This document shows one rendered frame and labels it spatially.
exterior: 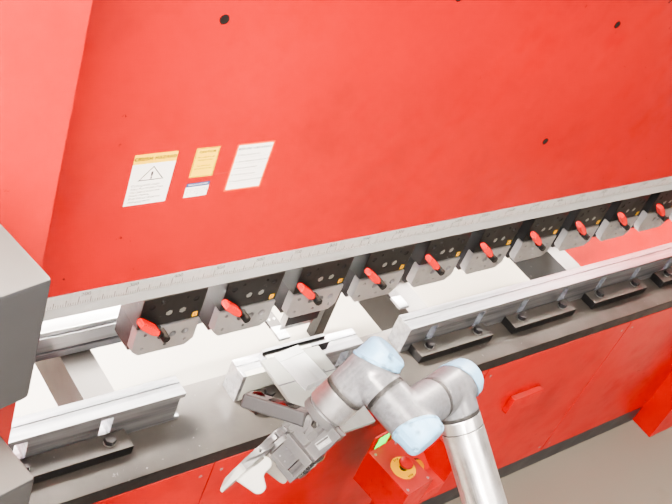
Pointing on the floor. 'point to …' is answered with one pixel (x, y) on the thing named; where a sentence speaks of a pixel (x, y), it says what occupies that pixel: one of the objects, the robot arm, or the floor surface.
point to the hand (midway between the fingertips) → (234, 481)
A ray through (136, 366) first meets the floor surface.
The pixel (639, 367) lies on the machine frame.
